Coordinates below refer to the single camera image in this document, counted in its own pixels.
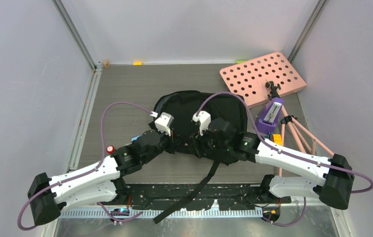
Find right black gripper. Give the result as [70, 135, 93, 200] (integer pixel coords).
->
[188, 121, 231, 159]

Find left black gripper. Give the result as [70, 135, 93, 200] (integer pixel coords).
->
[142, 126, 183, 164]

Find black backpack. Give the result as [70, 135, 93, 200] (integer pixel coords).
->
[153, 90, 248, 224]

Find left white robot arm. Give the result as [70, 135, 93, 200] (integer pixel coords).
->
[27, 130, 174, 226]

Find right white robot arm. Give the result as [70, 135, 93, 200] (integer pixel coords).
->
[192, 118, 354, 210]

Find blue eraser pen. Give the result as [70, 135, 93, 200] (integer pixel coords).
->
[131, 135, 141, 142]

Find red black stamp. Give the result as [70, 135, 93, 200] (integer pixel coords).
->
[106, 145, 115, 154]

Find colourful toy train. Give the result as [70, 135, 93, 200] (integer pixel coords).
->
[270, 133, 284, 146]

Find purple metronome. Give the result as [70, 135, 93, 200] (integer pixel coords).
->
[255, 97, 284, 134]

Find pink perforated stand board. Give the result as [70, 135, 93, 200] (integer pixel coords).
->
[220, 52, 307, 108]

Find pink tripod legs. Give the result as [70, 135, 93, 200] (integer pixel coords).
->
[264, 81, 337, 177]

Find green block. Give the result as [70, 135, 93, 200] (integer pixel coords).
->
[235, 60, 248, 64]

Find small wooden cork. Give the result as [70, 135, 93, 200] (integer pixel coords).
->
[102, 60, 110, 68]

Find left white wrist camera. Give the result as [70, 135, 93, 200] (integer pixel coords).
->
[149, 112, 174, 137]

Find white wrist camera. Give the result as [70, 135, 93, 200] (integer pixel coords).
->
[192, 111, 211, 136]
[149, 112, 174, 137]

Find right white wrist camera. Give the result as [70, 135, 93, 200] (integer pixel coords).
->
[192, 111, 211, 136]

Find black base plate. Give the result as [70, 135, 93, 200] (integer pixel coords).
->
[114, 182, 292, 212]

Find slotted aluminium rail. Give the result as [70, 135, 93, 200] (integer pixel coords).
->
[60, 207, 263, 219]

